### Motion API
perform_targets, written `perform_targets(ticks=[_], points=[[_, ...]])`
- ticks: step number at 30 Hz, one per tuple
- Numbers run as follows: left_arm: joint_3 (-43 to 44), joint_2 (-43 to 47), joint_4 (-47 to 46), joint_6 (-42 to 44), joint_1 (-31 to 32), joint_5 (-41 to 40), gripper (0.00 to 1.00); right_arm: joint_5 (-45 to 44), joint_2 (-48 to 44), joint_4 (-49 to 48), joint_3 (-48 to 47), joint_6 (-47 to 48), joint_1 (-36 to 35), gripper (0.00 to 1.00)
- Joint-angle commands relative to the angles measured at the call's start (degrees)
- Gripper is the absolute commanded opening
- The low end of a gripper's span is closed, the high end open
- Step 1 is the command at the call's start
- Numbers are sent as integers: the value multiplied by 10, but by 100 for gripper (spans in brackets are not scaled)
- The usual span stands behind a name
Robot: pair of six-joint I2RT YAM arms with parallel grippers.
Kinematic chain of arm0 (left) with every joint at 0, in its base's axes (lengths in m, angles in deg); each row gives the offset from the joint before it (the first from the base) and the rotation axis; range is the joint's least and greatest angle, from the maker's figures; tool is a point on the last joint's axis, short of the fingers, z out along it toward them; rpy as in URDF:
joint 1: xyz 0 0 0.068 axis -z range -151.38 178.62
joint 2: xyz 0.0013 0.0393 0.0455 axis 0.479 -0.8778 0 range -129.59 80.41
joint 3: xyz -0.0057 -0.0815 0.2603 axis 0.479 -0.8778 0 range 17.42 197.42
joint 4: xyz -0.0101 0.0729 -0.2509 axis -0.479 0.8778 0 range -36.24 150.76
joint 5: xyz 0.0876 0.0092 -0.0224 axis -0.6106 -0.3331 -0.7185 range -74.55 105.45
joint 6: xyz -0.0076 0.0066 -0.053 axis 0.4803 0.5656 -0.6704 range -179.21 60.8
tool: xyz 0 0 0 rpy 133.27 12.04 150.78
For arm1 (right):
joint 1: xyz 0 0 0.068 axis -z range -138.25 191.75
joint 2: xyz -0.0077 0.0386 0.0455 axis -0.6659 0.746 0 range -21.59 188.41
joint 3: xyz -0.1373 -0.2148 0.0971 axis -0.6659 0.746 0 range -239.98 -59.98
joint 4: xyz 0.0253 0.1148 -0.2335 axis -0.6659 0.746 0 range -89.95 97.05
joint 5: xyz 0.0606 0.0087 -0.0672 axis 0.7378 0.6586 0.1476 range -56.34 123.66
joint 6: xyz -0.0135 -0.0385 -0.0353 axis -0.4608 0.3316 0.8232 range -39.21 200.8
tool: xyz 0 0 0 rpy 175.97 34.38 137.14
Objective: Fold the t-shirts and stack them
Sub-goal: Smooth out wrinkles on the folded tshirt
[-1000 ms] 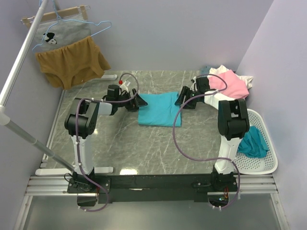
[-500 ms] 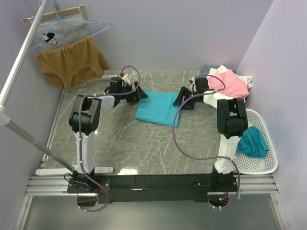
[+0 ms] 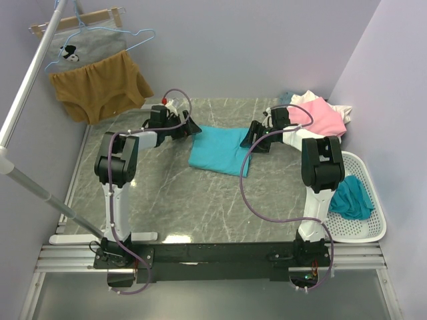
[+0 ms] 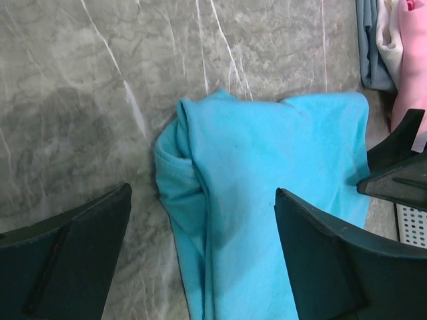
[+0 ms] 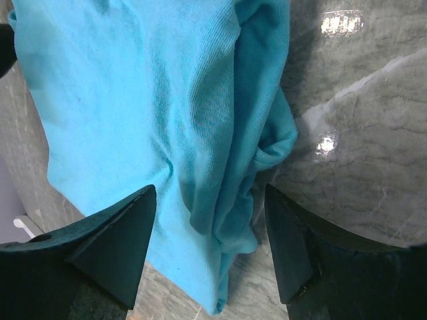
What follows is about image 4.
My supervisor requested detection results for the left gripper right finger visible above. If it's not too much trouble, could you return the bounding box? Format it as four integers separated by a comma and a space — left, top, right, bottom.
274, 189, 426, 319

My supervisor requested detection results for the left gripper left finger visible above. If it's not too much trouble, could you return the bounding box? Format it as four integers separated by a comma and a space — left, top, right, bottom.
1, 183, 132, 319

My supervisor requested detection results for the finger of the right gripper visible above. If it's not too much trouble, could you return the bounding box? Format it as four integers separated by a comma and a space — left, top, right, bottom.
367, 109, 424, 174
357, 155, 426, 211

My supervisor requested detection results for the turquoise polo shirt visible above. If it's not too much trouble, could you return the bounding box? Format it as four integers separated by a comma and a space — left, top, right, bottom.
154, 89, 369, 319

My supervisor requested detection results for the white laundry basket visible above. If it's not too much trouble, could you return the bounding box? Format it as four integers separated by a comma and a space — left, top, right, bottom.
396, 204, 427, 249

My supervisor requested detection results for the pink folded shirt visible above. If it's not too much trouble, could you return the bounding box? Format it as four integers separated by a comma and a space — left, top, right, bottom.
391, 1, 426, 130

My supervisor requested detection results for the grey-blue folded shirt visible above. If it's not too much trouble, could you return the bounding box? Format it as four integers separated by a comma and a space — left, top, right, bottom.
356, 0, 396, 92

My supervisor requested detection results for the cream white shirt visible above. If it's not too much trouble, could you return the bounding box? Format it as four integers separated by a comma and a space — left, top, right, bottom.
376, 1, 407, 92

